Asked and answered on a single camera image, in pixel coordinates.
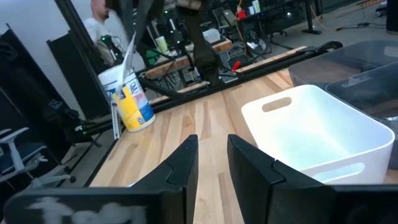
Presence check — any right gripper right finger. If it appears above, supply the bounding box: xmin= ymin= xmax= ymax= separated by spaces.
xmin=226 ymin=134 xmax=336 ymax=224

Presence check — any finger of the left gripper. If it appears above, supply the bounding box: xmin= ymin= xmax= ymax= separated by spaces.
xmin=119 ymin=0 xmax=137 ymax=35
xmin=136 ymin=0 xmax=165 ymax=41

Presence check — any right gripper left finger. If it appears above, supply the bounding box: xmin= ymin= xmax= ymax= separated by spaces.
xmin=129 ymin=134 xmax=200 ymax=224

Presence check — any white packet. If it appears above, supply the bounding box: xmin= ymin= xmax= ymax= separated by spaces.
xmin=115 ymin=30 xmax=137 ymax=94

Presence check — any pale green cup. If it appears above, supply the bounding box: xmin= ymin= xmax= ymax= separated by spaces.
xmin=155 ymin=35 xmax=169 ymax=54

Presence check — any person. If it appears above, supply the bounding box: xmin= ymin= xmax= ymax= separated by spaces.
xmin=83 ymin=0 xmax=125 ymax=66

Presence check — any white box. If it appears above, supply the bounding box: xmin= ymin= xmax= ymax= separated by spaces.
xmin=201 ymin=27 xmax=222 ymax=44

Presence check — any white plastic bin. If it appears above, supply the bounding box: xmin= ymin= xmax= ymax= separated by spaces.
xmin=241 ymin=84 xmax=396 ymax=186

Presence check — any wooden background table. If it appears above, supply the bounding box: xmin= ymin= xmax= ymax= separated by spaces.
xmin=144 ymin=37 xmax=234 ymax=94

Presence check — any yellow disinfectant wipes canister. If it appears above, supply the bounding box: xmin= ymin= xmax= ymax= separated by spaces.
xmin=98 ymin=63 xmax=156 ymax=133

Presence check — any black panel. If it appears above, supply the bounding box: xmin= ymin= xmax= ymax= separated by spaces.
xmin=0 ymin=24 xmax=85 ymax=175

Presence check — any dark grey storage bin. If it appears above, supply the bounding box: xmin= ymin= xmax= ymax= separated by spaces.
xmin=325 ymin=62 xmax=398 ymax=121
xmin=384 ymin=116 xmax=398 ymax=170
xmin=288 ymin=39 xmax=398 ymax=91

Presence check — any black table leg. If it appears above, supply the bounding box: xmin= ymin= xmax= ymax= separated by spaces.
xmin=302 ymin=0 xmax=323 ymax=35

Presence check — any white office chair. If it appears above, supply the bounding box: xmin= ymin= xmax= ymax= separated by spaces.
xmin=0 ymin=127 xmax=77 ymax=189

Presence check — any black aluminium table frame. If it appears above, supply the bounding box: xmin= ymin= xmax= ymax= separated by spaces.
xmin=74 ymin=40 xmax=345 ymax=187

